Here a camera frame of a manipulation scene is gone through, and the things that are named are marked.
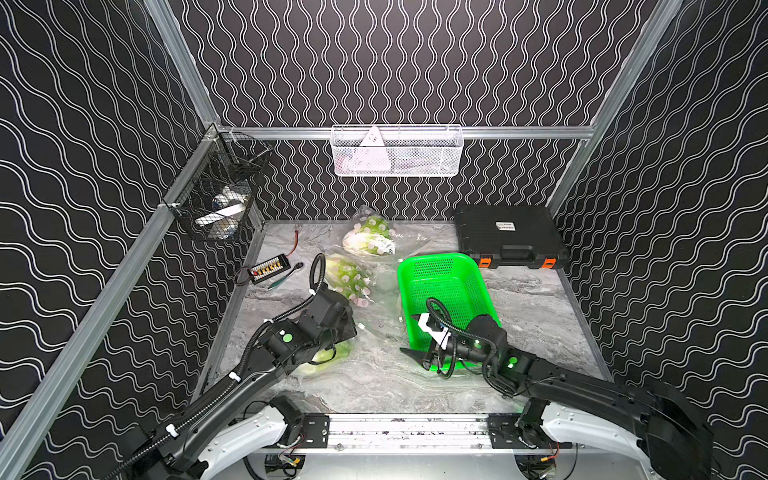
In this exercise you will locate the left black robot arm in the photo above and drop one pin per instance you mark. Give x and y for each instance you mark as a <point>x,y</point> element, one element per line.
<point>181,447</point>

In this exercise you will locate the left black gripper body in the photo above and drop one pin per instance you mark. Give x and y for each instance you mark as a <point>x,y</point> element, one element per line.
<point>335,324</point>

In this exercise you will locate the pink triangle card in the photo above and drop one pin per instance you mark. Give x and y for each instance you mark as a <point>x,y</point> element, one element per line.
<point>371,156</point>

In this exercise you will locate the white items in black basket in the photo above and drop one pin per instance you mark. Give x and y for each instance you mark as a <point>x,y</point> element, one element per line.
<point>228,208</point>

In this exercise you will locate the white wire wall basket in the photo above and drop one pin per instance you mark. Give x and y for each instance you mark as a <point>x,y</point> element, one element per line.
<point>414,150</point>

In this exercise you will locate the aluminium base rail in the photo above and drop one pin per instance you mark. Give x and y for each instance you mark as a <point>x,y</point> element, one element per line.
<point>558,428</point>

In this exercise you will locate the black wire wall basket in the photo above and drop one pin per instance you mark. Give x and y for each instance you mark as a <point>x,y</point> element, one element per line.
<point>236,160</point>

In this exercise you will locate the far bagged chinese cabbage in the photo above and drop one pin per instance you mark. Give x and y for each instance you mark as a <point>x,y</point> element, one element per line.
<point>373,235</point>

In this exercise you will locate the middle bagged chinese cabbage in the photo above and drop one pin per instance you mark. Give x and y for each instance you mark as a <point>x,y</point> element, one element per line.
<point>363,281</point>

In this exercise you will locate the black tool case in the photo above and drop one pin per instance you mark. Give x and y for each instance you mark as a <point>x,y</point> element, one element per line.
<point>501,235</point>

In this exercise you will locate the zip-top bag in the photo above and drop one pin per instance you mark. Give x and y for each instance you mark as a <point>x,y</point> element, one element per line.
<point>375,359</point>

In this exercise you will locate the bagged chinese cabbage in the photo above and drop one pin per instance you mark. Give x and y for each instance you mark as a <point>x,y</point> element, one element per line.
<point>363,281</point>
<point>373,235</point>

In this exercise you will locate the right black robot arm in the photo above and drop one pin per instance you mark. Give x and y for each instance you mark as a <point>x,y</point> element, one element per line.
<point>665,426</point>

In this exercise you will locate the green plastic basket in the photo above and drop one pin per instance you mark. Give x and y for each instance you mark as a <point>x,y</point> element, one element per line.
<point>452,278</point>

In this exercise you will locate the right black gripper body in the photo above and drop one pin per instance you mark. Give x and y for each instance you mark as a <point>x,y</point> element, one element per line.
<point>461,351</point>

